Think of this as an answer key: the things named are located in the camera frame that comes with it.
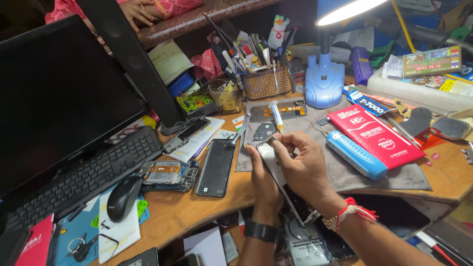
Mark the person's left hand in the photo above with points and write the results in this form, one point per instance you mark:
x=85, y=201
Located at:
x=264, y=188

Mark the person's right hand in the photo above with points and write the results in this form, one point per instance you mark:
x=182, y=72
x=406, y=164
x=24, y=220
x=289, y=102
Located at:
x=306, y=170

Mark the white phone display panel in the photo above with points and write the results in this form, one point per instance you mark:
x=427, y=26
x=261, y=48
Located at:
x=273, y=166

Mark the black wristwatch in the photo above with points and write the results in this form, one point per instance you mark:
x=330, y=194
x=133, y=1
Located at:
x=260, y=231

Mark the grey work cloth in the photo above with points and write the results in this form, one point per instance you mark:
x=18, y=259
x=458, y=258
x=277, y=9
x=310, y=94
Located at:
x=354, y=173

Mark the blue cylindrical torch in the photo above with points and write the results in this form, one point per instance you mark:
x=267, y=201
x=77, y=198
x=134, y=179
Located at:
x=354, y=155

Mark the white glue syringe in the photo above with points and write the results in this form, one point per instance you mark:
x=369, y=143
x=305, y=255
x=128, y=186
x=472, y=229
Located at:
x=276, y=116

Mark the clear screen protector packet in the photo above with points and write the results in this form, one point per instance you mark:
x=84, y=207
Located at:
x=305, y=244

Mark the white booklet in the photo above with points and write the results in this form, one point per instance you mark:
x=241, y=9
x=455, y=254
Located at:
x=207, y=138

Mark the red phone part box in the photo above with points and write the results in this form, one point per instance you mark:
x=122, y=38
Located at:
x=375, y=135

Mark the blank white paper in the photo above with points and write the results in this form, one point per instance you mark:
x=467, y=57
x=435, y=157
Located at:
x=205, y=247

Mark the black white glue tube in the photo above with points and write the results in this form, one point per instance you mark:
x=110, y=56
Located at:
x=366, y=103

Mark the blue desk lamp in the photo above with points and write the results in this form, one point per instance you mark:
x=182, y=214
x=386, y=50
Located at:
x=325, y=77

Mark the wicker basket of tools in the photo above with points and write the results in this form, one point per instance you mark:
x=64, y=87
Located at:
x=268, y=83

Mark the opened phone with circuit boards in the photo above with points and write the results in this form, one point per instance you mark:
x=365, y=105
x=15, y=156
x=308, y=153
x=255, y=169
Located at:
x=168, y=175

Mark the clear plastic cup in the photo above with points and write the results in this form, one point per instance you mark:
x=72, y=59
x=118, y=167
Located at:
x=224, y=98

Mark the metal tweezers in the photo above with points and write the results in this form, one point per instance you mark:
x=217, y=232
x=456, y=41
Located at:
x=402, y=131

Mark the tray of green rubber bands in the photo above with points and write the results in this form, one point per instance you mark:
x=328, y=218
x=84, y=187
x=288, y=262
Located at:
x=196, y=103

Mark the purple box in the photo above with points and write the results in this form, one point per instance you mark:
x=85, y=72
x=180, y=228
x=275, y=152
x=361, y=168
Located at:
x=361, y=65

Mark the black plastic pry tool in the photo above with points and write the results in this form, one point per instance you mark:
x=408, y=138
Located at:
x=415, y=122

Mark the blue plastic container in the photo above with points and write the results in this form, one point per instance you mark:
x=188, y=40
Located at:
x=181, y=84

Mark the white foam tray with items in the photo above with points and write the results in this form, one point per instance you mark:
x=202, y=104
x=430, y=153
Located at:
x=417, y=94

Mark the pink plastic bag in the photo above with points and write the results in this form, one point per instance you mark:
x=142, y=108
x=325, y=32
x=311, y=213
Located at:
x=207, y=62

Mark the white bottle with green cap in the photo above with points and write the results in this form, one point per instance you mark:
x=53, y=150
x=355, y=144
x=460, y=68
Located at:
x=278, y=31

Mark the black computer mouse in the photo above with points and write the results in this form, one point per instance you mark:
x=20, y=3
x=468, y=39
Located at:
x=123, y=199

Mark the black phone with grey label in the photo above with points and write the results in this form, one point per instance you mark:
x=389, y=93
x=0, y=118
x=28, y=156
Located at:
x=140, y=258

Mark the small framed dark glass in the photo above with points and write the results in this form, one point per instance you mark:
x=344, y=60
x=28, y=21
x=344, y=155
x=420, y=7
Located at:
x=450, y=128

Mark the white printed paper sheet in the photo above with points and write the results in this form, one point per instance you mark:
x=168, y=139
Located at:
x=120, y=232

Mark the white paper notepad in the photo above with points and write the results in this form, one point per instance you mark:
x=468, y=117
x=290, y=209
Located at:
x=168, y=61

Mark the green printed box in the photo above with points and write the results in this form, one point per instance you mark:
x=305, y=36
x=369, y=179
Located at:
x=432, y=61

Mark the black hot air gun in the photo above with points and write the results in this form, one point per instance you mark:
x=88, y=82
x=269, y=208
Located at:
x=425, y=35

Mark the black keyboard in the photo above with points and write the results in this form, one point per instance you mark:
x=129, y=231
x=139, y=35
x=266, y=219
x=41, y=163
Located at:
x=85, y=177

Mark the tall black speaker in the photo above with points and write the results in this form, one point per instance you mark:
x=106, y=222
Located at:
x=129, y=55

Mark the bunch of keys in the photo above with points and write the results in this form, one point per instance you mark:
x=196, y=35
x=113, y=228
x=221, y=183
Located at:
x=81, y=249

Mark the blue desk mat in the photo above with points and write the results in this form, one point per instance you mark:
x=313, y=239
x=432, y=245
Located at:
x=74, y=236

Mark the black computer monitor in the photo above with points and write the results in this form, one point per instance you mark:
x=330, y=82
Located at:
x=59, y=107

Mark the red flat carton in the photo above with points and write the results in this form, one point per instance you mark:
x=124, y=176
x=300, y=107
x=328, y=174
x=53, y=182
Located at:
x=35, y=244

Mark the small grey metal bracket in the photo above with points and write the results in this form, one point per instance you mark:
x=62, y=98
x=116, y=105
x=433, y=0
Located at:
x=264, y=132

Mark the phone frame with orange flex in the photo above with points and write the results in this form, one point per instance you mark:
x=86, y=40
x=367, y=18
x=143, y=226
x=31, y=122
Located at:
x=292, y=111

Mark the grey phone middle frame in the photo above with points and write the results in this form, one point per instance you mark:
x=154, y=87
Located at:
x=184, y=135

